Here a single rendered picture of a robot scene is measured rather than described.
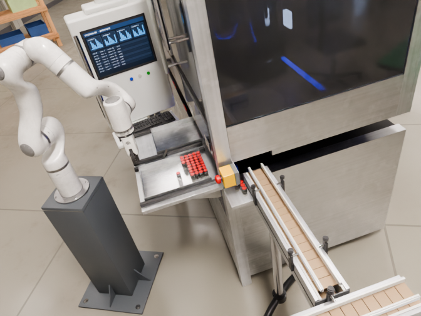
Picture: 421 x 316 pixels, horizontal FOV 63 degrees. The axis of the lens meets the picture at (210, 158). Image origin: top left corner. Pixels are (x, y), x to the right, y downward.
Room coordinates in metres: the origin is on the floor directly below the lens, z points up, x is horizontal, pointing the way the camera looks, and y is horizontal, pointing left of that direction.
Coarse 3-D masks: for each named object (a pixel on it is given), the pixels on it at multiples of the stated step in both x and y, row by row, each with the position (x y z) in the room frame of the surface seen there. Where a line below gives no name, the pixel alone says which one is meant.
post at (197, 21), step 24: (192, 0) 1.22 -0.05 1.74; (192, 24) 1.22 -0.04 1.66; (192, 48) 1.27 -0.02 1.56; (216, 72) 1.22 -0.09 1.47; (216, 96) 1.22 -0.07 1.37; (216, 120) 1.22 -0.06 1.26; (216, 144) 1.22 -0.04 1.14; (240, 216) 1.22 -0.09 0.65; (240, 240) 1.22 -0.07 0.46; (240, 264) 1.22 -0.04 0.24
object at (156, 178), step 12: (180, 156) 1.51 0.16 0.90; (144, 168) 1.48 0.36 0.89; (156, 168) 1.47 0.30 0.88; (168, 168) 1.45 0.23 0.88; (180, 168) 1.43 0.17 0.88; (144, 180) 1.40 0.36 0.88; (156, 180) 1.38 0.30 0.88; (168, 180) 1.36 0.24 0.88; (204, 180) 1.27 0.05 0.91; (144, 192) 1.29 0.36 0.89; (156, 192) 1.28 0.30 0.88; (168, 192) 1.24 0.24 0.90
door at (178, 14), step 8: (176, 0) 1.48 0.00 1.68; (176, 8) 1.53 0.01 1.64; (176, 16) 1.59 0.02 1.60; (184, 16) 1.37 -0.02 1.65; (176, 24) 1.65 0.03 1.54; (184, 24) 1.41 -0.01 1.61; (184, 32) 1.45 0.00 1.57; (184, 40) 1.50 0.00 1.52; (184, 48) 1.55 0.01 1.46; (184, 56) 1.61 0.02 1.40; (192, 56) 1.37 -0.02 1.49; (184, 64) 1.68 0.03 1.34; (192, 64) 1.41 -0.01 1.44; (192, 72) 1.46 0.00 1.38; (192, 80) 1.52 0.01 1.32; (192, 88) 1.58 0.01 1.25; (200, 96) 1.37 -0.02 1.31; (200, 104) 1.42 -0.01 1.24
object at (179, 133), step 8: (184, 120) 1.86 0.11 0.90; (192, 120) 1.87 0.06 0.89; (152, 128) 1.83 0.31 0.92; (160, 128) 1.84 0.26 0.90; (168, 128) 1.85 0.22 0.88; (176, 128) 1.83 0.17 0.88; (184, 128) 1.81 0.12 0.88; (192, 128) 1.79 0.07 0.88; (152, 136) 1.74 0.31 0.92; (160, 136) 1.78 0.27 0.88; (168, 136) 1.76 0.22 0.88; (176, 136) 1.74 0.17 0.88; (184, 136) 1.72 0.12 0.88; (192, 136) 1.70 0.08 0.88; (200, 136) 1.68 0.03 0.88; (160, 144) 1.69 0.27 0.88; (168, 144) 1.67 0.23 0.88; (176, 144) 1.66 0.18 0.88; (184, 144) 1.60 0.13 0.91; (160, 152) 1.58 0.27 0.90
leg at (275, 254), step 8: (272, 240) 1.03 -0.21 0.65; (272, 248) 1.03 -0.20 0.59; (272, 256) 1.04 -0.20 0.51; (280, 256) 1.03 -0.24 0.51; (272, 264) 1.05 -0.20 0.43; (280, 264) 1.02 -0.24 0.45; (280, 272) 1.02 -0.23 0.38; (280, 280) 1.02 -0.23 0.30; (280, 288) 1.02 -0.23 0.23; (280, 296) 1.02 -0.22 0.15
